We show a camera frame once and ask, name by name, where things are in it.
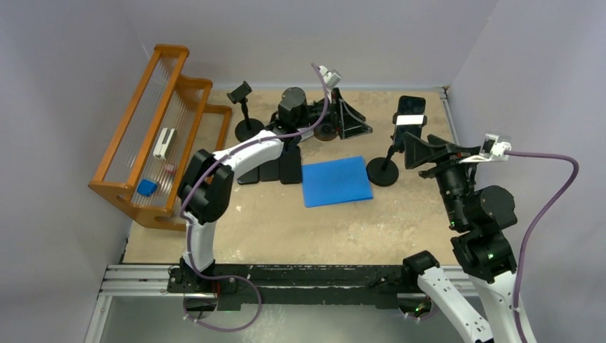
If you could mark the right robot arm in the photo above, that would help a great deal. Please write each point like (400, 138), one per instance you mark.
(481, 249)

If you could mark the blue mat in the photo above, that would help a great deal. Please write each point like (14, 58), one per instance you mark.
(335, 182)

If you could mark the black round-base phone stand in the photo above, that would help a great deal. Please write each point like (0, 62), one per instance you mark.
(247, 127)

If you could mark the black smartphone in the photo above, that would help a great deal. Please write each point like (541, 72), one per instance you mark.
(269, 171)

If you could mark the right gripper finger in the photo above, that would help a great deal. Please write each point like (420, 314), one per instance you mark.
(416, 149)
(439, 143)

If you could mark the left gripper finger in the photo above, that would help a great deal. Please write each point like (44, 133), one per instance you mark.
(347, 114)
(354, 129)

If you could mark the blue small block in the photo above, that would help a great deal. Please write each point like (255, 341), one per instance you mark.
(146, 187)

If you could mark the white rectangular device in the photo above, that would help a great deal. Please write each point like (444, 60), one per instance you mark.
(164, 142)

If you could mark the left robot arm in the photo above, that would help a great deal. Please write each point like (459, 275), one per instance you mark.
(206, 186)

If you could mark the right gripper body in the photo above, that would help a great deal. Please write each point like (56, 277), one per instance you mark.
(451, 158)

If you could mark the tall black phone stand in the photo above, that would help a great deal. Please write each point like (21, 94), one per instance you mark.
(382, 171)

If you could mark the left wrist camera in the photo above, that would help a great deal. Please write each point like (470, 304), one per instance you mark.
(331, 77)

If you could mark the orange wooden rack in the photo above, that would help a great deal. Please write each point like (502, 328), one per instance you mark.
(163, 98)

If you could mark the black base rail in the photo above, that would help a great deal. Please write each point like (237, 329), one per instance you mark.
(230, 288)

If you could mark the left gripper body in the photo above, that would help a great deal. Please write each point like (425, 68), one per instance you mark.
(336, 108)

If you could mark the black phone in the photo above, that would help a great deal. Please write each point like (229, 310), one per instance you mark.
(290, 166)
(410, 118)
(249, 177)

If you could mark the white phone stand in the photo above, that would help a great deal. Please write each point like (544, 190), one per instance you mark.
(308, 136)

